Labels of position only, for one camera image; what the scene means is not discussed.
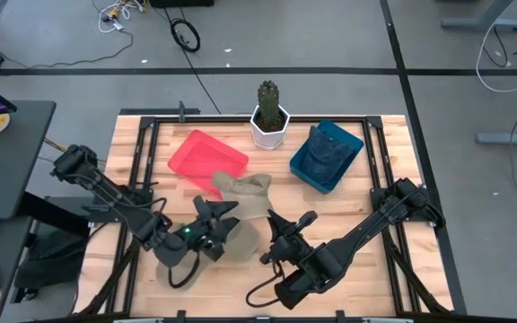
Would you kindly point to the black box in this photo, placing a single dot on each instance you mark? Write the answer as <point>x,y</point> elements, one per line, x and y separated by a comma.
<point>182,3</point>

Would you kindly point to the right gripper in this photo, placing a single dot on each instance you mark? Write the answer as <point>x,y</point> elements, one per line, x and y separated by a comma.
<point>290,247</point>

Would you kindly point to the teal plastic bin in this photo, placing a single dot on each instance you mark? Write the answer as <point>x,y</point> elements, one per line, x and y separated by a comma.
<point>348,137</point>

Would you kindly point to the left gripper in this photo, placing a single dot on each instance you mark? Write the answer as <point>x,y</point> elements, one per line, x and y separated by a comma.
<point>204,242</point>

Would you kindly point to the black office desk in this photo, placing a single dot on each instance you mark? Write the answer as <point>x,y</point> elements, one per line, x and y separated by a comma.
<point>11,157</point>

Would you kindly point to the grey table leg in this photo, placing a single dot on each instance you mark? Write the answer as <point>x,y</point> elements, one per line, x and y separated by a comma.
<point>510,137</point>
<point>483,22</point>

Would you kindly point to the blue denim hat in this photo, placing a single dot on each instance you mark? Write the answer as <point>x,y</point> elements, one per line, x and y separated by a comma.
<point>326,157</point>

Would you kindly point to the white faceted plant pot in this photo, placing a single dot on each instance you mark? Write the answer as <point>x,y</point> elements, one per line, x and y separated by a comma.
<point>267,139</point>

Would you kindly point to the black bag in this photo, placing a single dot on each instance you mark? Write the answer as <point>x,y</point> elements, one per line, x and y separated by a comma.
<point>52,264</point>

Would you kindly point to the grey table clamp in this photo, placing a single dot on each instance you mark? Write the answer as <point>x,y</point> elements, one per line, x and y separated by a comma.
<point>340,316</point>
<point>180,316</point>
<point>181,112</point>

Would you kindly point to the black aluminium table frame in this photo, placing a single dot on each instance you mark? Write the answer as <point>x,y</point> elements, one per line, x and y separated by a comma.
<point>195,120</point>

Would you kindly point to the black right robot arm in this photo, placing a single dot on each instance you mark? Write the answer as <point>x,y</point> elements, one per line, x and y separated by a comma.
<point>361,233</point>

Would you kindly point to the silver aluminium bracket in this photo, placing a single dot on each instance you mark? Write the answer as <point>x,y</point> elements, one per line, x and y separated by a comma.
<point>139,320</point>
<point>388,320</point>

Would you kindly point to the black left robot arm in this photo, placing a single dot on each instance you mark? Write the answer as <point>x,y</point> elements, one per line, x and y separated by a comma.
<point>106,188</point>

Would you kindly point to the green cactus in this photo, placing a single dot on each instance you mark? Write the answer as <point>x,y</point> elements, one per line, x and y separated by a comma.
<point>269,103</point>

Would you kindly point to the pink plastic bin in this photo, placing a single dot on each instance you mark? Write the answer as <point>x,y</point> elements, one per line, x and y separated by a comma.
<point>204,157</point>

